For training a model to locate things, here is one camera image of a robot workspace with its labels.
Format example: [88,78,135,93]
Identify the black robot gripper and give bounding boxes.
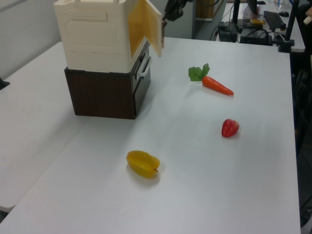
[161,0,189,28]

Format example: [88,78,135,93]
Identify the cream cabinet door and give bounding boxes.
[142,0,166,58]

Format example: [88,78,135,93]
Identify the wooden background cabinet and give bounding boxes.
[195,0,221,22]

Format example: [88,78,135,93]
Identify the cream plastic cabinet body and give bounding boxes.
[53,0,150,73]

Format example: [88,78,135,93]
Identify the thin black stand pole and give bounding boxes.
[233,0,241,25]

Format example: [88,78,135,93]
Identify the orange toy carrot green leaves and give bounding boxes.
[188,63,234,96]

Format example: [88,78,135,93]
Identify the flat black electronics box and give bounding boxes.
[239,28,273,46]

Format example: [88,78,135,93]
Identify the dark brown wooden drawer box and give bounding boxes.
[64,46,152,120]

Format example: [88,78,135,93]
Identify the black computer keyboard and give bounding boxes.
[263,10,286,32]

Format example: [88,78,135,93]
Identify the black pole with table clamp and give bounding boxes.
[277,0,301,53]

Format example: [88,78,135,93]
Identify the red toy strawberry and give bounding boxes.
[221,118,240,138]

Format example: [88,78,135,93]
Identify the yellow toy starfruit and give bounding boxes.
[125,150,160,179]

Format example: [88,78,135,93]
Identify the black drawer with white handle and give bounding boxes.
[131,45,153,110]

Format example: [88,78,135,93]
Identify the black device block with cables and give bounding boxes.
[210,21,243,43]

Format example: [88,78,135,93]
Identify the black table clamp bracket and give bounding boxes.
[0,76,11,91]

